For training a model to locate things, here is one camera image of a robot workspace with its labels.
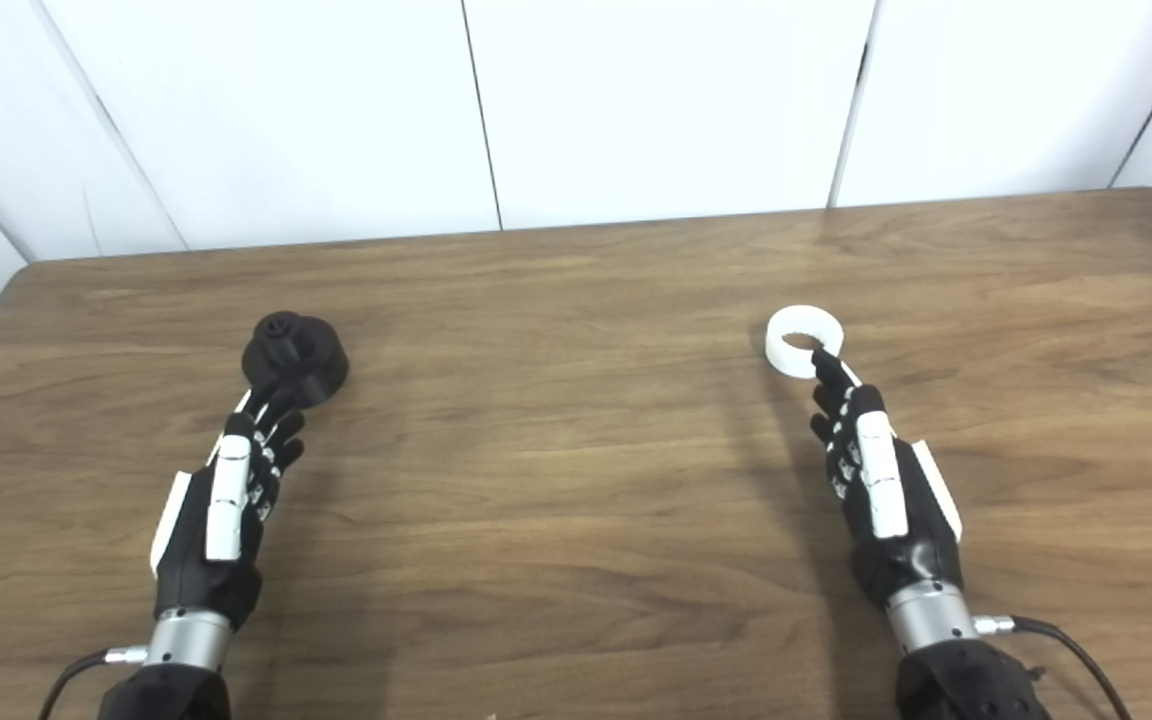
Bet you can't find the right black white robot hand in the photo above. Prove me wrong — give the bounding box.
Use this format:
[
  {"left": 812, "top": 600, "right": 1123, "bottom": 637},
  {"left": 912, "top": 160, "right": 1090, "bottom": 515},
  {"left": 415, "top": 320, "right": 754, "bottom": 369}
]
[{"left": 809, "top": 348, "right": 965, "bottom": 611}]

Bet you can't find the round black plastic part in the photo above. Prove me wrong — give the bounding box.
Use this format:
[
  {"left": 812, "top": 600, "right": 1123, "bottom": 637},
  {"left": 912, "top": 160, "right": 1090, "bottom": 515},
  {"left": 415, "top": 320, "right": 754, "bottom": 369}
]
[{"left": 241, "top": 311, "right": 350, "bottom": 409}]

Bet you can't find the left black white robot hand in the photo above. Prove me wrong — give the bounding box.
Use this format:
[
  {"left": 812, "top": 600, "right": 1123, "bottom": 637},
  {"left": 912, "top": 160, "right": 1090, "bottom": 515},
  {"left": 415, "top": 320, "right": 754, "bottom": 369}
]
[{"left": 149, "top": 388, "right": 307, "bottom": 631}]

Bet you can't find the white toothed plastic ring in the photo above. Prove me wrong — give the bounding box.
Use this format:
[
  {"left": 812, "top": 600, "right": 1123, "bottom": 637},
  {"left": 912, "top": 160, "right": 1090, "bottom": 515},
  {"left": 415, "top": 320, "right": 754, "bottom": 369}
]
[{"left": 765, "top": 305, "right": 845, "bottom": 380}]

